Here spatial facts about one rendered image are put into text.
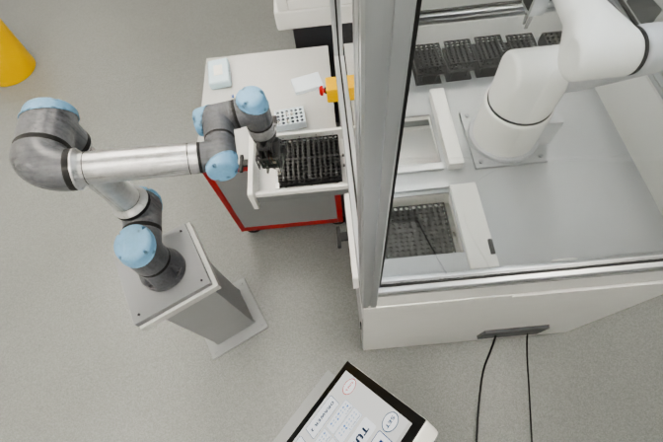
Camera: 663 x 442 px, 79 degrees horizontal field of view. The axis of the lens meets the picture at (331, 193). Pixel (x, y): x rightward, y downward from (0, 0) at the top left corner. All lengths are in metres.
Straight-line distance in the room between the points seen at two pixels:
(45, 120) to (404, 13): 0.92
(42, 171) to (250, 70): 1.14
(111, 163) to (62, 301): 1.73
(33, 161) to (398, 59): 0.86
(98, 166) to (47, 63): 2.94
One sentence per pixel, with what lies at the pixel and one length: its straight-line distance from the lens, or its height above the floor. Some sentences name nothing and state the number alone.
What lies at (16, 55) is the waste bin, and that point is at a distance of 3.82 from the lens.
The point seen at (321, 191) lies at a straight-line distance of 1.37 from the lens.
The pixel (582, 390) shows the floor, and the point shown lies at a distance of 2.30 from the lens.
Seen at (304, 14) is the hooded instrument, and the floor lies 0.88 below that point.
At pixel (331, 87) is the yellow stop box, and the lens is 1.60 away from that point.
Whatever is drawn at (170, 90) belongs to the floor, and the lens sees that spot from 3.17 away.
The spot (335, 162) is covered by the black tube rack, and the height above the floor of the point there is 0.90.
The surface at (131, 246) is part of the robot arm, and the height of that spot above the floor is 1.01.
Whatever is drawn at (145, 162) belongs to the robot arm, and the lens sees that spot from 0.99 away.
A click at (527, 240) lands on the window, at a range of 0.87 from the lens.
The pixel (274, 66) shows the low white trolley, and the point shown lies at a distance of 1.94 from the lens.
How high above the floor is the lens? 2.07
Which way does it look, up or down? 61 degrees down
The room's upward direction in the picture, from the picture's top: 8 degrees counter-clockwise
